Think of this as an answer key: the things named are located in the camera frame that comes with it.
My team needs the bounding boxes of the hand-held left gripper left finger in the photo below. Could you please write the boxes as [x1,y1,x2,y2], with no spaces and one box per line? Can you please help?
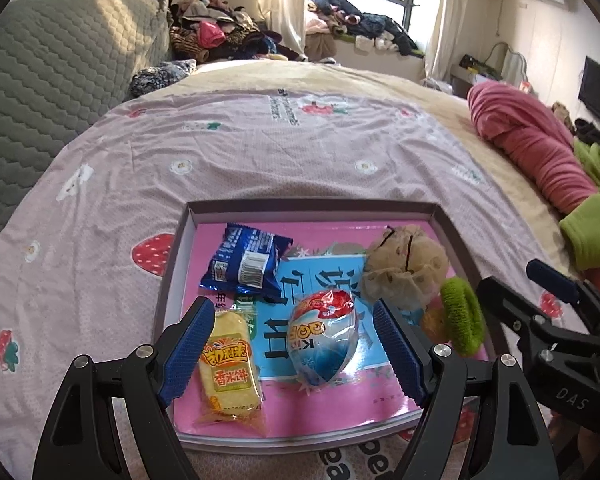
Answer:
[32,296,217,480]

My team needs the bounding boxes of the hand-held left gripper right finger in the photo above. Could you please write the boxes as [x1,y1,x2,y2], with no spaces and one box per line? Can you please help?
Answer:
[372,297,561,480]

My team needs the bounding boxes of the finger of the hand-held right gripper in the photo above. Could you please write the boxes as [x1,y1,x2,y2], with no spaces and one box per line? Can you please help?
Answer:
[525,259,600,332]
[475,276,600,357]

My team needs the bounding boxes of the green fuzzy scrunchie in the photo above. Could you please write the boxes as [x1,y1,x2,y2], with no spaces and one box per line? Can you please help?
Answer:
[440,278,487,356]

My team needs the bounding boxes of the shallow grey box tray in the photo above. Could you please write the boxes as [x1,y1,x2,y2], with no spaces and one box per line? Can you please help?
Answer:
[152,199,501,448]

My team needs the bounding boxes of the egg-shaped snack packet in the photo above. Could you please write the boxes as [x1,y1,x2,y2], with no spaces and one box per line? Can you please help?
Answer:
[286,292,357,391]

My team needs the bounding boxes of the green fleece blanket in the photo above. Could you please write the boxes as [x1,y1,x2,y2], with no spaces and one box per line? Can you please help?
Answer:
[560,141,600,271]

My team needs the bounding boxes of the pink and blue book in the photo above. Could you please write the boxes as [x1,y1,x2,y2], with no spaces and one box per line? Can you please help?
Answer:
[172,220,426,438]

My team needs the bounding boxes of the beige dotted scrunchie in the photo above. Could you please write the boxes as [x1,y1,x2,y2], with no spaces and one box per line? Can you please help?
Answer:
[362,225,451,311]

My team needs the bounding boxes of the blue snack packet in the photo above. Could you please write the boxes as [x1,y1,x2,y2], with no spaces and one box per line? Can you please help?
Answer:
[198,223,294,303]

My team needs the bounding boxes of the pink quilt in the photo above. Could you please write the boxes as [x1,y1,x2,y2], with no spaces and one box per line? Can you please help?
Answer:
[467,81,600,291]

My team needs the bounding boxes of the black garment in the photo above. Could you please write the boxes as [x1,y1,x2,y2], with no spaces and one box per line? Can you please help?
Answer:
[575,119,600,151]

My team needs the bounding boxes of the pink strawberry print sheet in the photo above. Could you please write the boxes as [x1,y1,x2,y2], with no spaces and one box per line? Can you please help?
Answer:
[0,87,571,480]

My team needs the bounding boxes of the cluttered side table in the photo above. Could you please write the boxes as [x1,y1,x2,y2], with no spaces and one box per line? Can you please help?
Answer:
[460,52,501,83]

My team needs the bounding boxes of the dark floral cloth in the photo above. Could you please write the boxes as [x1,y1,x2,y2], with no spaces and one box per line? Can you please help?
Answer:
[130,59,198,98]

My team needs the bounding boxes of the white curtain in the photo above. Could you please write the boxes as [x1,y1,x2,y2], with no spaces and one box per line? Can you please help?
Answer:
[257,0,311,56]
[422,0,508,81]

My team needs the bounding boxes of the clothes pile on windowsill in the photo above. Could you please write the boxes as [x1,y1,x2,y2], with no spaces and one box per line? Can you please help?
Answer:
[305,0,426,58]

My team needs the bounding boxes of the grey quilted headboard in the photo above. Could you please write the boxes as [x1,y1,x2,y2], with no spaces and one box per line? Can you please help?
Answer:
[0,0,173,256]

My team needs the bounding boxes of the pile of mixed clothes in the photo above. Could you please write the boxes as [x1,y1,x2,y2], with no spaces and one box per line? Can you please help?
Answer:
[160,0,311,63]

